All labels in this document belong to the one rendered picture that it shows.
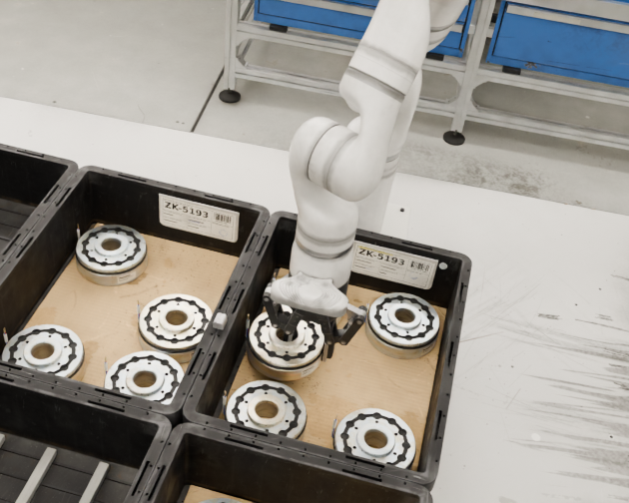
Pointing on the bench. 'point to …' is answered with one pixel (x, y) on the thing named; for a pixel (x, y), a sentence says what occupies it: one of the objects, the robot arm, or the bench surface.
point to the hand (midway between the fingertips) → (309, 344)
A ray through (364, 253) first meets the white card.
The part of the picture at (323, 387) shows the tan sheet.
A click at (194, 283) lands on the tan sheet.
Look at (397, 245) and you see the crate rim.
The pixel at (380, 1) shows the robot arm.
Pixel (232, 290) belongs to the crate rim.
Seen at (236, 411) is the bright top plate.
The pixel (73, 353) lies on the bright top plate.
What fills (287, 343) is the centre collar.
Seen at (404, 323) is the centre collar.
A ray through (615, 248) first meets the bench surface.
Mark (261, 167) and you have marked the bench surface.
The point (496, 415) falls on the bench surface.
